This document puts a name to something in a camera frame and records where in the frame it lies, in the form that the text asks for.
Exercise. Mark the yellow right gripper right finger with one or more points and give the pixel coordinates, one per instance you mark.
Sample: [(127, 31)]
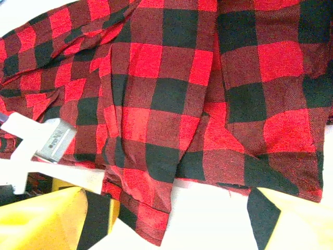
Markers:
[(299, 229)]

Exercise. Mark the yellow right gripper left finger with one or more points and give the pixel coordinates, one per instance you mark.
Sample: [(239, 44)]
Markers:
[(39, 224)]

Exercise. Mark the red black plaid shirt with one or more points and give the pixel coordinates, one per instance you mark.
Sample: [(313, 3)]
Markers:
[(169, 104)]

